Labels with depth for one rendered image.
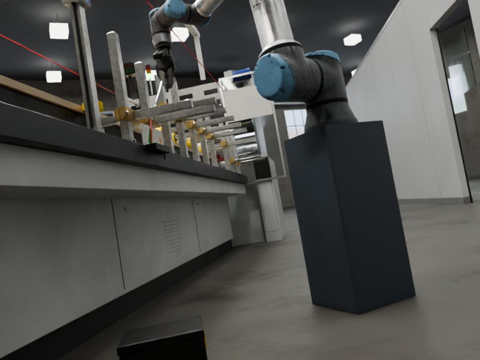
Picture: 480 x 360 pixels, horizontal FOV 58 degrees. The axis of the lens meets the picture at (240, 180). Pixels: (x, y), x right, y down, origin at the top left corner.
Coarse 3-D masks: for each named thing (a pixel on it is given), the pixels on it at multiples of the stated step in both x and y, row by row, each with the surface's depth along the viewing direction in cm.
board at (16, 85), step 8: (0, 80) 130; (8, 80) 133; (8, 88) 135; (16, 88) 137; (24, 88) 141; (32, 88) 145; (32, 96) 146; (40, 96) 148; (48, 96) 153; (56, 96) 159; (56, 104) 159; (64, 104) 163; (72, 104) 169; (80, 112) 175; (176, 144) 296; (200, 152) 358
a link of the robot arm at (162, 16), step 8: (168, 0) 192; (176, 0) 193; (160, 8) 198; (168, 8) 191; (176, 8) 193; (184, 8) 195; (160, 16) 197; (168, 16) 194; (176, 16) 194; (184, 16) 198; (168, 24) 200
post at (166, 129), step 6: (156, 78) 219; (156, 84) 219; (156, 90) 219; (162, 90) 218; (162, 96) 218; (162, 102) 218; (162, 126) 218; (168, 126) 217; (168, 132) 217; (168, 138) 217; (168, 144) 217
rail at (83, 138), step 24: (0, 120) 93; (24, 120) 101; (48, 120) 111; (24, 144) 104; (48, 144) 109; (72, 144) 120; (96, 144) 134; (120, 144) 151; (168, 168) 199; (192, 168) 239; (216, 168) 302
